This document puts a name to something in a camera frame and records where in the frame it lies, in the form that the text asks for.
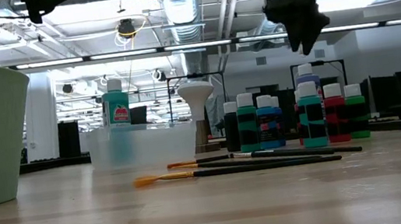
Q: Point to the long ceiling light strip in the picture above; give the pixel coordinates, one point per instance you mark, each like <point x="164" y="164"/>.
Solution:
<point x="121" y="54"/>

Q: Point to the grey tarp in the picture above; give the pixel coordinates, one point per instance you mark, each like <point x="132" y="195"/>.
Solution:
<point x="218" y="113"/>

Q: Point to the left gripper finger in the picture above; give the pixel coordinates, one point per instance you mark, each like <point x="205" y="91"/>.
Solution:
<point x="47" y="0"/>

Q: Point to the white mushroom table lamp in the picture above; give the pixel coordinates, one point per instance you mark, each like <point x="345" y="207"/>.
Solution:
<point x="195" y="93"/>

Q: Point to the black column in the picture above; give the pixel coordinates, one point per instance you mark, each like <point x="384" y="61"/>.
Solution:
<point x="68" y="138"/>

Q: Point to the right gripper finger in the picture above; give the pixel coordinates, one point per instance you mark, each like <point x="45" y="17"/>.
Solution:
<point x="295" y="40"/>
<point x="312" y="39"/>

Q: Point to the silver ferrule paintbrush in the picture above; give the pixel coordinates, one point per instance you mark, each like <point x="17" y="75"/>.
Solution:
<point x="308" y="150"/>

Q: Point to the orange fan-tip paintbrush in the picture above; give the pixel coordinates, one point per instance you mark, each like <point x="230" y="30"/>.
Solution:
<point x="251" y="167"/>

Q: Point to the large teal paint bottle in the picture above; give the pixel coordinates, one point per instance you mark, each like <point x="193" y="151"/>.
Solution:
<point x="115" y="104"/>

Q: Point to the silver ceiling duct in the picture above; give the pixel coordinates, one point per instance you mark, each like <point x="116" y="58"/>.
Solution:
<point x="180" y="12"/>

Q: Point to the small dark teal paint bottle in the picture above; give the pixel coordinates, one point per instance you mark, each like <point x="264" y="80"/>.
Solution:
<point x="247" y="121"/>

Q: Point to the small green paint bottle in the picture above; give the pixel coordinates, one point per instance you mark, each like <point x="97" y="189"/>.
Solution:
<point x="357" y="105"/>

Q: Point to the clear plastic bin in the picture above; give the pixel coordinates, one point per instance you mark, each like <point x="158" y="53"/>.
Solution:
<point x="165" y="142"/>

